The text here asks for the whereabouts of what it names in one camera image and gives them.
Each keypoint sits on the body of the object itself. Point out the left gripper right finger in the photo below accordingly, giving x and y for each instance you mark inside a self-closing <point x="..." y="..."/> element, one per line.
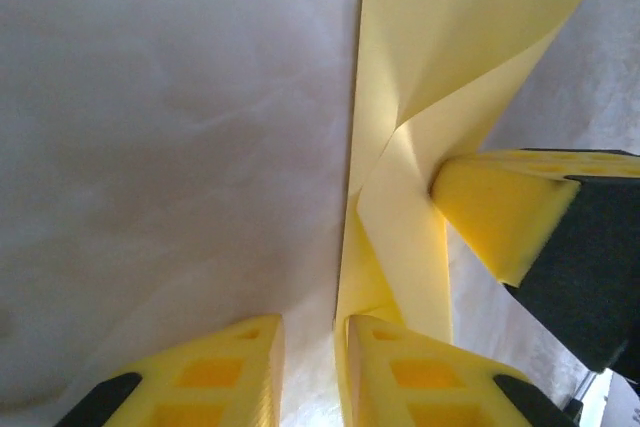
<point x="430" y="382"/>

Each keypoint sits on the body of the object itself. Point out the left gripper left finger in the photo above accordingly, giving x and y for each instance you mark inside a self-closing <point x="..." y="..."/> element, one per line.
<point x="215" y="377"/>

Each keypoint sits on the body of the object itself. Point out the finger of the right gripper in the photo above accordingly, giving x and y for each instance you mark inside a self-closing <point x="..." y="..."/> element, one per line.
<point x="550" y="227"/>

